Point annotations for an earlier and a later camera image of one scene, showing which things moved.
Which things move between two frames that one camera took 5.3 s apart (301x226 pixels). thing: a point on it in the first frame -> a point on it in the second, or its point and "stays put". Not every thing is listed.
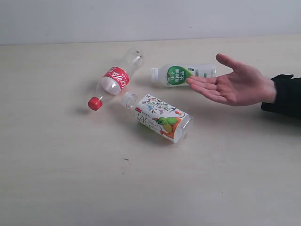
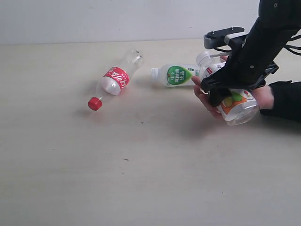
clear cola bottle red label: x=115 y=80 stays put
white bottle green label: x=177 y=74 stays put
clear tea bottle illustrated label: x=163 y=120 -> x=240 y=98
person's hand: x=243 y=86 -> x=205 y=99
